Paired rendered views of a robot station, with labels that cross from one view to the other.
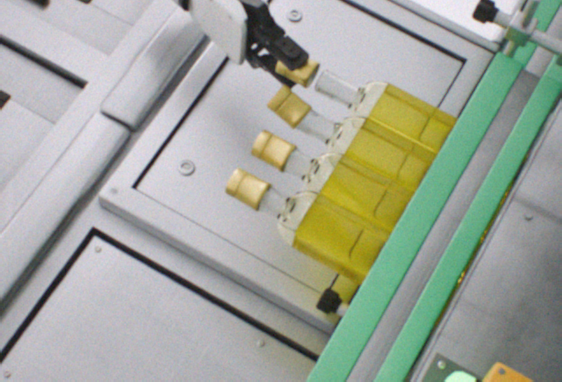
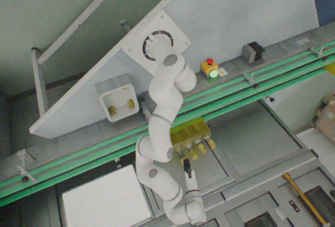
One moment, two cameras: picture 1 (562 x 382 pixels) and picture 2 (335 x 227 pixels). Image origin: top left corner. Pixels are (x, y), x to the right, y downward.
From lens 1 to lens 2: 1.30 m
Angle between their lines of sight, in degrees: 60
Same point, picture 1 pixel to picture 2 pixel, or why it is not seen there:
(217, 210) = (213, 163)
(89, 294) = (246, 166)
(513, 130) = not seen: hidden behind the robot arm
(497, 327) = (198, 83)
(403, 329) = (211, 91)
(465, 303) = (200, 87)
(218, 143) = (204, 176)
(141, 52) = (207, 209)
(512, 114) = not seen: hidden behind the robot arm
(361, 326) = (217, 94)
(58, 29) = not seen: outside the picture
